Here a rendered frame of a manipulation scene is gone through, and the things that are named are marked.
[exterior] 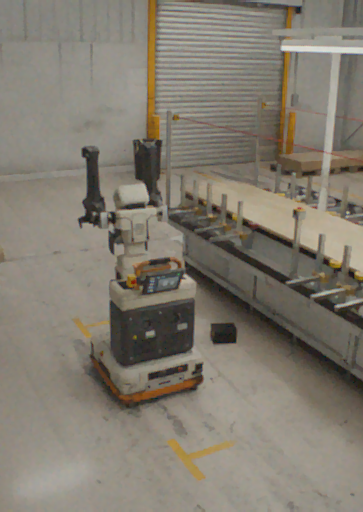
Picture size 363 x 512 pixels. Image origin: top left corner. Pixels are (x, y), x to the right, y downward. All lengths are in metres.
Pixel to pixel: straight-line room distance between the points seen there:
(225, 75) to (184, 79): 0.96
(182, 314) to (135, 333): 0.35
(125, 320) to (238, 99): 9.05
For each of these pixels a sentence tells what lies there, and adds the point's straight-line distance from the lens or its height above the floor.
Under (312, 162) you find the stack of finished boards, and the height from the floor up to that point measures 0.29.
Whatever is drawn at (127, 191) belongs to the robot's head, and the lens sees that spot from 3.82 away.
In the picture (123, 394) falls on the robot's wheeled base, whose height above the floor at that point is 0.12.
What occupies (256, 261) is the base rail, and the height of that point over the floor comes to 0.69.
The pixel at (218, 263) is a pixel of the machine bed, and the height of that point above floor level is 0.29.
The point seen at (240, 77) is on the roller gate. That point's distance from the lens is 12.20.
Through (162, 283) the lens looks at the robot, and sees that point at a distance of 3.57.
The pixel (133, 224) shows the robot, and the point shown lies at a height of 1.15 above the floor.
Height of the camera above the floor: 2.25
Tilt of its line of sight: 20 degrees down
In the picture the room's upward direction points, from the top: 1 degrees clockwise
